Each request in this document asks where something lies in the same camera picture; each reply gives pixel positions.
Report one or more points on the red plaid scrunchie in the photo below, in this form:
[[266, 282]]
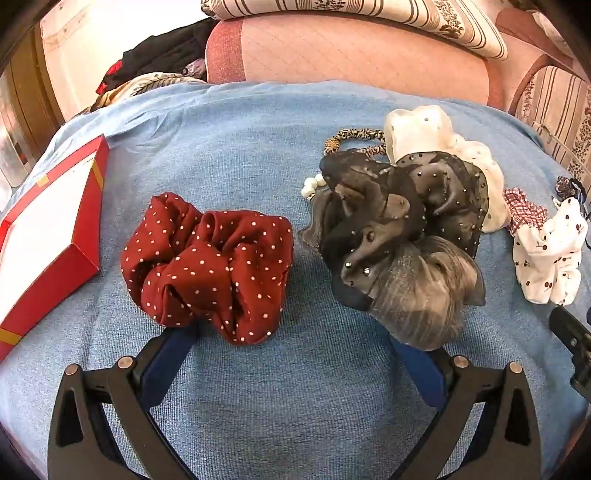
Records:
[[519, 203]]

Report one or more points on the wooden door with stained glass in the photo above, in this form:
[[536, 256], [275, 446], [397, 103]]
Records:
[[23, 101]]

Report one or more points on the blue blanket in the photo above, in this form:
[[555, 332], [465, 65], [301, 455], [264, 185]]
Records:
[[258, 138]]

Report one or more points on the white cherry print scrunchie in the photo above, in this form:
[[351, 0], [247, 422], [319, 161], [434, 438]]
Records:
[[549, 258]]

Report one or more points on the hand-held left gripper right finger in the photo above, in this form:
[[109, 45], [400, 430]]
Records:
[[415, 369]]

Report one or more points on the red box lid tray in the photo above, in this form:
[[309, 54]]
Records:
[[46, 258]]

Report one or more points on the dark clothes pile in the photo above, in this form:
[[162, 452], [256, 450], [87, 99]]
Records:
[[157, 50]]

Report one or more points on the striped floral pillow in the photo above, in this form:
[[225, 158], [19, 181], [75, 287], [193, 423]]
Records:
[[369, 9], [558, 106]]

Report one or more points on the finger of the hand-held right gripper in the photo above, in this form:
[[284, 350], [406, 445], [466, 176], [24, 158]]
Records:
[[570, 332]]

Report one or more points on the cream dotted scrunchie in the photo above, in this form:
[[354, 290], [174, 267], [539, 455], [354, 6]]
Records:
[[415, 129]]

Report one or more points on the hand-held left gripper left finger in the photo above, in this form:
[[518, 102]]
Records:
[[168, 364]]

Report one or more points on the red polka dot scrunchie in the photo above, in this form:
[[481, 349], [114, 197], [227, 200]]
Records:
[[221, 263]]

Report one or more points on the white cloth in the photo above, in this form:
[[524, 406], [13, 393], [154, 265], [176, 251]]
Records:
[[551, 27]]

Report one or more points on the black sheer studded scrunchie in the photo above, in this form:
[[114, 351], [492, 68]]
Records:
[[392, 221]]

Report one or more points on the pink sofa cushion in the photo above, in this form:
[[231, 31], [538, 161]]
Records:
[[517, 46]]

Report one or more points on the cream patterned cloth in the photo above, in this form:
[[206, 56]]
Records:
[[138, 85]]

